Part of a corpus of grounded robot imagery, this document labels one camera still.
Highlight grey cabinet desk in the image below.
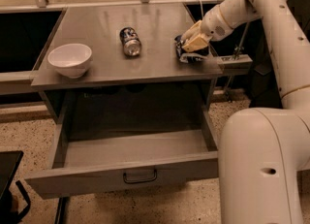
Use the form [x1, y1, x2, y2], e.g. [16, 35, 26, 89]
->
[31, 2, 225, 124]

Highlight grey open top drawer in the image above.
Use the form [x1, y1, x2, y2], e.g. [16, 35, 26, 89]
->
[24, 91, 224, 201]

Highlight white ceramic bowl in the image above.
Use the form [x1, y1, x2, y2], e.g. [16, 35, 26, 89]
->
[47, 44, 92, 79]

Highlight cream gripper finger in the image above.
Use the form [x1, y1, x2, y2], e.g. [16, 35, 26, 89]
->
[182, 34, 211, 53]
[181, 24, 201, 43]

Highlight blue chip bag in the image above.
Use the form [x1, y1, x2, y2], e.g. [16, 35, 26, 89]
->
[174, 35, 209, 63]

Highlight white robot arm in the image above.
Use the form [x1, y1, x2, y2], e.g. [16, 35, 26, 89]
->
[181, 0, 310, 224]

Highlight black furniture at left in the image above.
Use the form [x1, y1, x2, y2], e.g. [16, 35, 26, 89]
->
[0, 150, 31, 224]

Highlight white cable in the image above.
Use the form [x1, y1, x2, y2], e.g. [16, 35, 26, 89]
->
[192, 0, 205, 20]

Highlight blue soda can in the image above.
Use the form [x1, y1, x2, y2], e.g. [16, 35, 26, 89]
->
[119, 27, 141, 56]

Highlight metal pole with clamp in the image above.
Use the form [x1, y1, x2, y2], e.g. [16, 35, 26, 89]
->
[232, 22, 250, 60]

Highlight black drawer handle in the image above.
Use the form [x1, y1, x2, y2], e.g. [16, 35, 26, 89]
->
[123, 169, 157, 184]

